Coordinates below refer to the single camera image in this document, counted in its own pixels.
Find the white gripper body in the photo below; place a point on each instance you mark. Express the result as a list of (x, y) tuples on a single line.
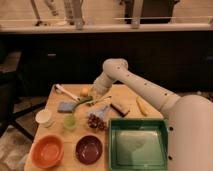
[(101, 86)]

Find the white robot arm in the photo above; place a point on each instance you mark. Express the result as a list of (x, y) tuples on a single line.
[(190, 117)]

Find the green plastic cup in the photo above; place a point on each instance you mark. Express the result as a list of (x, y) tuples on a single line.
[(69, 122)]

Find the white plastic cup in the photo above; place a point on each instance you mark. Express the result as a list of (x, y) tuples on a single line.
[(44, 118)]

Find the orange fruit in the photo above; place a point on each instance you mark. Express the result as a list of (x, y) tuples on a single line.
[(84, 92)]

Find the light blue plastic scoop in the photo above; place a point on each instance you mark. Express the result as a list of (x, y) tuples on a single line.
[(100, 112)]

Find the red grapes bunch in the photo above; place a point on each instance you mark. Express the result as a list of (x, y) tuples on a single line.
[(96, 122)]

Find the blue sponge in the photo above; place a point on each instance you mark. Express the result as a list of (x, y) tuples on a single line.
[(66, 107)]

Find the yellow banana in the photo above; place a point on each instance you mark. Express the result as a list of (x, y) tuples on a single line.
[(141, 107)]

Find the green plastic tray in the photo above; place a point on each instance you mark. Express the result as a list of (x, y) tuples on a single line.
[(137, 145)]

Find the dark purple bowl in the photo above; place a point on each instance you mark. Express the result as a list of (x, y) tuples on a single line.
[(89, 149)]

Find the orange bowl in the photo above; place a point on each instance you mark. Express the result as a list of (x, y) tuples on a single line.
[(47, 152)]

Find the black chair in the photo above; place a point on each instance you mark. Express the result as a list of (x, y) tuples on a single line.
[(8, 96)]

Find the green handled utensil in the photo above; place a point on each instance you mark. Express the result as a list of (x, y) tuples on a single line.
[(93, 102)]

